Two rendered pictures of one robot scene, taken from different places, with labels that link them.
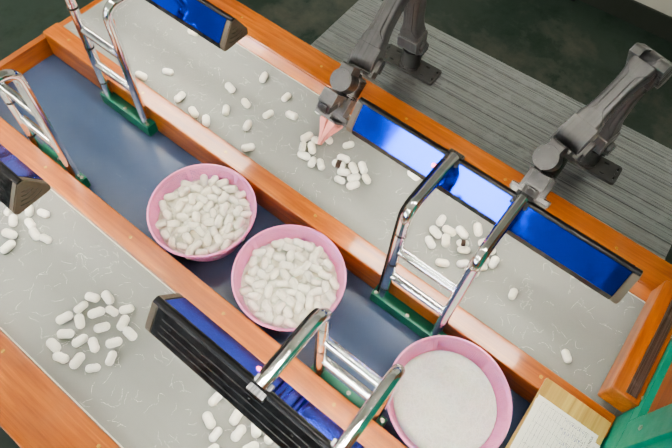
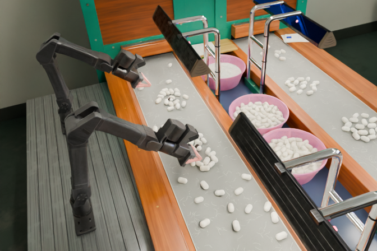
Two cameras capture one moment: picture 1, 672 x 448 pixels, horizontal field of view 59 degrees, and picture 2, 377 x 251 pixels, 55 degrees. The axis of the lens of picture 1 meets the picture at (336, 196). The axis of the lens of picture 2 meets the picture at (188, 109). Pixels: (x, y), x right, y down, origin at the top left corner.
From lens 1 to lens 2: 190 cm
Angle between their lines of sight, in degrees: 80
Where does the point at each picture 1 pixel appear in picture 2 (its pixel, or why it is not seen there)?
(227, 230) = (280, 142)
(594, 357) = (160, 64)
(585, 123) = (100, 54)
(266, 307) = (274, 110)
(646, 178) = (55, 106)
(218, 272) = not seen: hidden behind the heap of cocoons
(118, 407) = (353, 103)
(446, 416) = (224, 68)
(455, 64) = (54, 197)
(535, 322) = (169, 75)
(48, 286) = not seen: outside the picture
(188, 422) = (322, 92)
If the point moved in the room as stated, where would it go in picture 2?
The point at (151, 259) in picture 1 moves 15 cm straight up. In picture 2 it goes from (328, 138) to (335, 108)
